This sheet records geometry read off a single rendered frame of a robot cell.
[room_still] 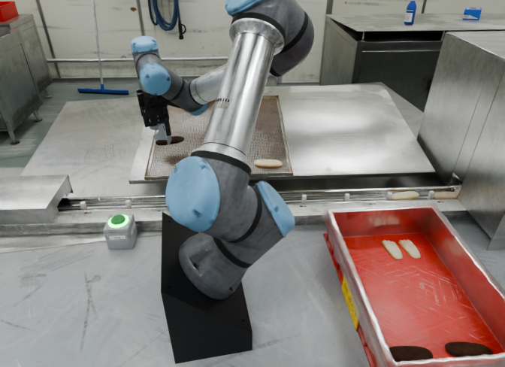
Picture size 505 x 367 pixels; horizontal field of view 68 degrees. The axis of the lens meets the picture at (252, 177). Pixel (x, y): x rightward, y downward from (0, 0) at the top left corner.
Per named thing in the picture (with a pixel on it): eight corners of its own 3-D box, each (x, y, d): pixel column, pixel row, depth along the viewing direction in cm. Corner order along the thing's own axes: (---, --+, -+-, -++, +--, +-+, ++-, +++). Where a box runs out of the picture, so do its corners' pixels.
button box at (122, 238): (108, 259, 108) (99, 230, 102) (115, 241, 115) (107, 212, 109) (137, 258, 109) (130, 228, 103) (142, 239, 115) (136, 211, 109)
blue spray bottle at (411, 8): (409, 23, 282) (415, -10, 271) (415, 25, 277) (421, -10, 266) (399, 24, 280) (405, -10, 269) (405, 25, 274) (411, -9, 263)
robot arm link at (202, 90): (333, 31, 90) (195, 95, 120) (309, 0, 83) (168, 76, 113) (332, 70, 86) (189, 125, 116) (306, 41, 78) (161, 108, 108)
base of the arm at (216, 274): (233, 311, 78) (266, 283, 75) (174, 276, 72) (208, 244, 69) (231, 263, 91) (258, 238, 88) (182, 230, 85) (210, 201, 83)
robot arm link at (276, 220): (264, 269, 79) (312, 229, 75) (221, 256, 70) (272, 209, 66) (245, 227, 87) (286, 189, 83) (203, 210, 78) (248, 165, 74)
